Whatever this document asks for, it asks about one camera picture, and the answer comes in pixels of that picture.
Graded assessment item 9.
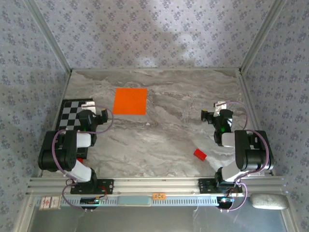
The small red block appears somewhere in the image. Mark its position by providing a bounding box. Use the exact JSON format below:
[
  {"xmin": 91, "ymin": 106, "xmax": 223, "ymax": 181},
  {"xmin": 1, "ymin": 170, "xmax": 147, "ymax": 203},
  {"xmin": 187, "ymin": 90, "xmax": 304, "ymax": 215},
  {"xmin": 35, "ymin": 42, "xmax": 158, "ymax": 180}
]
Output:
[{"xmin": 193, "ymin": 148, "xmax": 208, "ymax": 161}]

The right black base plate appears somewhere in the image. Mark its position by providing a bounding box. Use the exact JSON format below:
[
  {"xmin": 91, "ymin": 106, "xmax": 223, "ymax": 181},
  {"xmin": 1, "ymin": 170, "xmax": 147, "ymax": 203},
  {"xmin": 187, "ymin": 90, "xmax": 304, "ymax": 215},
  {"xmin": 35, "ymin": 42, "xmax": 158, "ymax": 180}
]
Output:
[{"xmin": 198, "ymin": 178, "xmax": 243, "ymax": 195}]

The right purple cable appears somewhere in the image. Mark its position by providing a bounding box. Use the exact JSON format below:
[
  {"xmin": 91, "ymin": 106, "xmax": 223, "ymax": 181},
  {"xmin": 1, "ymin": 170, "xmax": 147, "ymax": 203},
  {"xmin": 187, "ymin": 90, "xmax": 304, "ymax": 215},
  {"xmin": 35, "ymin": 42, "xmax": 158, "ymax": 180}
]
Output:
[{"xmin": 221, "ymin": 101, "xmax": 272, "ymax": 213}]

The grey metal sheet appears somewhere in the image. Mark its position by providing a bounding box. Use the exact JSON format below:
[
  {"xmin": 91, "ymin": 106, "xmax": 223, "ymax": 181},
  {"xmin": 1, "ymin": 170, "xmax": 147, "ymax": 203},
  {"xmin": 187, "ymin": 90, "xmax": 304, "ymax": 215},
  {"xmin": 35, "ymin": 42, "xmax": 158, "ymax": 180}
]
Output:
[{"xmin": 28, "ymin": 206, "xmax": 290, "ymax": 232}]

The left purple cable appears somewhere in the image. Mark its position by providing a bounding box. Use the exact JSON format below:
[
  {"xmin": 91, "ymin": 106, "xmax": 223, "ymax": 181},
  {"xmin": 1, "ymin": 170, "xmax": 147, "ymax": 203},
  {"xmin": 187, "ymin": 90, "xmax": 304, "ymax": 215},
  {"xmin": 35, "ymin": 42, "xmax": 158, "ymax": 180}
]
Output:
[{"xmin": 53, "ymin": 105, "xmax": 114, "ymax": 213}]

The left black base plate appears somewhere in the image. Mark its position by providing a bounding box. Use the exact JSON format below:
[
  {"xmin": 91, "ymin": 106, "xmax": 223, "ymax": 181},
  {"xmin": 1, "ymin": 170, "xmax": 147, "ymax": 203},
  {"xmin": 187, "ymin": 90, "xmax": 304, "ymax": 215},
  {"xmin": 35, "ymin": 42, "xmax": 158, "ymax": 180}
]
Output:
[{"xmin": 70, "ymin": 178, "xmax": 114, "ymax": 195}]

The grey slotted cable duct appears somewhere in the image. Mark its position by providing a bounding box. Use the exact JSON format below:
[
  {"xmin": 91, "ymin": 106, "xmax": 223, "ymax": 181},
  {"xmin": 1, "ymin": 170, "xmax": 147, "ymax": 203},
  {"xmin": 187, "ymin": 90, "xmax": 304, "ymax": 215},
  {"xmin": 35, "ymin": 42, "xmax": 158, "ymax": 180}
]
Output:
[{"xmin": 36, "ymin": 195, "xmax": 234, "ymax": 207}]

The aluminium frame post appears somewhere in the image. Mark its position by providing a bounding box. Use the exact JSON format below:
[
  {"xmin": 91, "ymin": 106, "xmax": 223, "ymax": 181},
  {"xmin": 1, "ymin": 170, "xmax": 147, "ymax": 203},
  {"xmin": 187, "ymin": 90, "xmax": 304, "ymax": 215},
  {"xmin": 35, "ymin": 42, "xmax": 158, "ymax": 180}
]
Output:
[
  {"xmin": 239, "ymin": 0, "xmax": 288, "ymax": 73},
  {"xmin": 24, "ymin": 0, "xmax": 73, "ymax": 73}
]

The left circuit board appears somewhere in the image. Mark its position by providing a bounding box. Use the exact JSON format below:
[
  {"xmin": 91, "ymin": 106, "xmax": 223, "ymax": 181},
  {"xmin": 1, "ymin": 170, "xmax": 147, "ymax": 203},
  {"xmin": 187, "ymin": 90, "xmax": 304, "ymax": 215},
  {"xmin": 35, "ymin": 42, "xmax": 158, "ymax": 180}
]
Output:
[{"xmin": 80, "ymin": 197, "xmax": 100, "ymax": 206}]

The aluminium side rail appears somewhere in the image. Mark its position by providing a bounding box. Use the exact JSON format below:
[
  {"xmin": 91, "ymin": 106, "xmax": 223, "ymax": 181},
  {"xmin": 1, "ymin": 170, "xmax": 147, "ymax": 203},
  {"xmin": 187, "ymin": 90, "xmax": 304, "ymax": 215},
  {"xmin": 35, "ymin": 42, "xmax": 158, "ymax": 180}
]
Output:
[
  {"xmin": 37, "ymin": 72, "xmax": 73, "ymax": 177},
  {"xmin": 238, "ymin": 71, "xmax": 276, "ymax": 176}
]

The purple cable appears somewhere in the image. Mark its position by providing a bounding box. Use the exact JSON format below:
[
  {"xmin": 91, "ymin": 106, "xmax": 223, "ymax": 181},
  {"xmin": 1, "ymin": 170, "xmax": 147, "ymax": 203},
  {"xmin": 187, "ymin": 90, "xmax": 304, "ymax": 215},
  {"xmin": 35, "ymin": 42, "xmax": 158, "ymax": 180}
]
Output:
[
  {"xmin": 221, "ymin": 101, "xmax": 272, "ymax": 213},
  {"xmin": 53, "ymin": 105, "xmax": 114, "ymax": 213}
]

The red white sticker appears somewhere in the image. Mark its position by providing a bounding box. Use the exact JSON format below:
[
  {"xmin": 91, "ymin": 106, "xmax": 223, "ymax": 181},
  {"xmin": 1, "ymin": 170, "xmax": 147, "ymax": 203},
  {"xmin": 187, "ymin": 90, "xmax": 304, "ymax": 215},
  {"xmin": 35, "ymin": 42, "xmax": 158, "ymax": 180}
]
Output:
[{"xmin": 39, "ymin": 195, "xmax": 61, "ymax": 211}]

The aluminium mounting rail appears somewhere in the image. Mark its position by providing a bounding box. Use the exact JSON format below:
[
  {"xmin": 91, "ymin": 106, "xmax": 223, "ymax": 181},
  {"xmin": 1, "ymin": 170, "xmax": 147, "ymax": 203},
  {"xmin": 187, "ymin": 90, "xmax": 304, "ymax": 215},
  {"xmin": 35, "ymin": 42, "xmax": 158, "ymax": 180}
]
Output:
[{"xmin": 26, "ymin": 176, "xmax": 288, "ymax": 195}]

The blue-grey duct cover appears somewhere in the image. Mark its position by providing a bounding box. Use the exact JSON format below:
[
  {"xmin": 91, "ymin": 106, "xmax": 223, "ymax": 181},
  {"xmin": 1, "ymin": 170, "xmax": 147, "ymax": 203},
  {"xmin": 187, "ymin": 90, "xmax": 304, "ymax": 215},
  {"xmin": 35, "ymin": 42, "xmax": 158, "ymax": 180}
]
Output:
[{"xmin": 117, "ymin": 195, "xmax": 152, "ymax": 207}]

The black grey checkerboard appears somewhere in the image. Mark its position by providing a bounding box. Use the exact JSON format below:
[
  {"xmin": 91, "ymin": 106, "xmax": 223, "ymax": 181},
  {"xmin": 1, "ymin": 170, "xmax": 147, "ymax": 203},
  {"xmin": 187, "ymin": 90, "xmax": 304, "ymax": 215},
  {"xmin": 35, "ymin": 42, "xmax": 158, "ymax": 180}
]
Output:
[{"xmin": 57, "ymin": 98, "xmax": 95, "ymax": 160}]

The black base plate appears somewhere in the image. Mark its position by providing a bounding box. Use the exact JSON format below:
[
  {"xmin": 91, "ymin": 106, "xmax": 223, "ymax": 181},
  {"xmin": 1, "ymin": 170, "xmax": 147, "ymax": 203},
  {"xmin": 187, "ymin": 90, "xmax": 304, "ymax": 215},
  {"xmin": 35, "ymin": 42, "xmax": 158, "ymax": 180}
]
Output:
[
  {"xmin": 198, "ymin": 178, "xmax": 243, "ymax": 195},
  {"xmin": 70, "ymin": 178, "xmax": 114, "ymax": 195}
]

